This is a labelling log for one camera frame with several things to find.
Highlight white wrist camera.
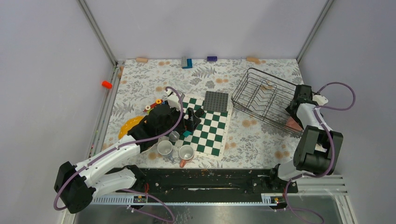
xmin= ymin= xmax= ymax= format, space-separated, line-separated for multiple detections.
xmin=165 ymin=90 xmax=181 ymax=111
xmin=312 ymin=94 xmax=329 ymax=106

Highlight wooden block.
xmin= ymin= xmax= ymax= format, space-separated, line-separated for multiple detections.
xmin=135 ymin=57 xmax=148 ymax=63
xmin=246 ymin=56 xmax=261 ymax=64

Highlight yellow orange plate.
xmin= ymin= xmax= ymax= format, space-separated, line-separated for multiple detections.
xmin=118 ymin=116 xmax=144 ymax=140

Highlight left wooden block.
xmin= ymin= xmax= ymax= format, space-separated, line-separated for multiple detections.
xmin=135 ymin=57 xmax=148 ymax=63

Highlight teal block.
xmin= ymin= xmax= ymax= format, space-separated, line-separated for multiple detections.
xmin=183 ymin=131 xmax=192 ymax=137

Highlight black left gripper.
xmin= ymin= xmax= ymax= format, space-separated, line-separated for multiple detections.
xmin=157 ymin=103 xmax=201 ymax=136

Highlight grey lego baseplate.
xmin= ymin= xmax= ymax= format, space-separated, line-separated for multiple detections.
xmin=203 ymin=91 xmax=229 ymax=112

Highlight blue grey cup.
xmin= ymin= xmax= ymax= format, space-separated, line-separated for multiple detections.
xmin=157 ymin=140 xmax=175 ymax=163

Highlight colourful lego brick toy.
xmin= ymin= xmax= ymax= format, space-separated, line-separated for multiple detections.
xmin=143 ymin=99 xmax=164 ymax=113

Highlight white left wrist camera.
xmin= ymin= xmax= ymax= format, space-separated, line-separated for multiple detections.
xmin=165 ymin=90 xmax=181 ymax=111

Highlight right wooden block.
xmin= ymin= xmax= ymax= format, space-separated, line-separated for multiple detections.
xmin=246 ymin=56 xmax=261 ymax=64

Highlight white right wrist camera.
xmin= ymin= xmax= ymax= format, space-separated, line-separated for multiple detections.
xmin=312 ymin=94 xmax=329 ymax=106

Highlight large pink mug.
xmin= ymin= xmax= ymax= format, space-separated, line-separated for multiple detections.
xmin=285 ymin=117 xmax=303 ymax=132

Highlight black wire dish rack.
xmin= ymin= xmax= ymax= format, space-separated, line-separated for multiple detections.
xmin=231 ymin=67 xmax=303 ymax=137

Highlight orange red cylinder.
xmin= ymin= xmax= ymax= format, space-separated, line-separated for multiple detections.
xmin=101 ymin=81 xmax=113 ymax=89

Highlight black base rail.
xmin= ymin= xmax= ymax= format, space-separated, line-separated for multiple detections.
xmin=85 ymin=165 xmax=332 ymax=205

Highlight black glitter microphone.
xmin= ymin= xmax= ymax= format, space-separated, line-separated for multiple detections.
xmin=168 ymin=107 xmax=205 ymax=142

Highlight purple lego brick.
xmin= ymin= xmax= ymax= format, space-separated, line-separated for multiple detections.
xmin=206 ymin=56 xmax=218 ymax=62

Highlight floral table mat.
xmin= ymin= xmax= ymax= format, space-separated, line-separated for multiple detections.
xmin=98 ymin=59 xmax=303 ymax=169

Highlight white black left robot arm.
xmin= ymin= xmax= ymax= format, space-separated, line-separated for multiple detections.
xmin=53 ymin=104 xmax=205 ymax=214

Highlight green white chessboard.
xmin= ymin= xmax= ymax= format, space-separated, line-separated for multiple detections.
xmin=172 ymin=102 xmax=233 ymax=160

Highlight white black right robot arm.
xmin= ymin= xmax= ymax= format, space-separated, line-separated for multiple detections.
xmin=268 ymin=84 xmax=343 ymax=192

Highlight grey blue lego bricks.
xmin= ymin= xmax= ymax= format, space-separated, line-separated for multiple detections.
xmin=181 ymin=56 xmax=192 ymax=69

